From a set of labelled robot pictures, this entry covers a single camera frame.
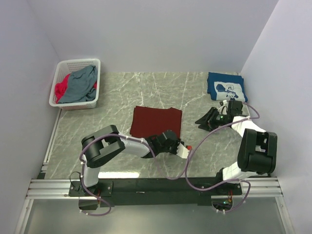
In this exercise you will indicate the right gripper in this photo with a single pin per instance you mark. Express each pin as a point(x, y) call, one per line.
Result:
point(209, 120)

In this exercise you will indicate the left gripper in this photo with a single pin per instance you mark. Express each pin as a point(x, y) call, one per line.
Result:
point(175, 146)

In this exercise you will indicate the dark red t shirt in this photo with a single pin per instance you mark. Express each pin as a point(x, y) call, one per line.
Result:
point(153, 121)

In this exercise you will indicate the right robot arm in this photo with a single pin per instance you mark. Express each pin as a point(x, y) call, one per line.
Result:
point(258, 148)

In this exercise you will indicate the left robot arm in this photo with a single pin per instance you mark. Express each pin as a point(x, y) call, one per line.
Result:
point(103, 145)

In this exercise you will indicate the folded blue t shirt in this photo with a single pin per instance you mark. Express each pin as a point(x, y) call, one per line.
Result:
point(226, 87)

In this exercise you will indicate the black base beam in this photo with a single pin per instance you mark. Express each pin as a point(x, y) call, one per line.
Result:
point(157, 191)

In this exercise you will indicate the grey blue t shirt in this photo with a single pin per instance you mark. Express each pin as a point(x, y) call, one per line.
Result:
point(90, 71)

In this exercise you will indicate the pink red t shirt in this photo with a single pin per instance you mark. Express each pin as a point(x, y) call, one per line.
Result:
point(61, 89)

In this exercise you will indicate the white plastic laundry basket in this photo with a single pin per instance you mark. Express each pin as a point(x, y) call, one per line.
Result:
point(66, 67)

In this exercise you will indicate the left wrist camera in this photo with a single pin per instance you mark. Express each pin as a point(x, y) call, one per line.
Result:
point(183, 151)

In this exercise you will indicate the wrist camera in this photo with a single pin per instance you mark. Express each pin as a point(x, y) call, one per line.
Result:
point(183, 151)
point(223, 106)

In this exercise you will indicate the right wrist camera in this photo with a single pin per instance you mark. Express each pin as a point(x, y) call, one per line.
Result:
point(223, 106)

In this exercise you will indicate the aluminium rail frame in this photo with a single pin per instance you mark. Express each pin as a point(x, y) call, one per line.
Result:
point(59, 189)

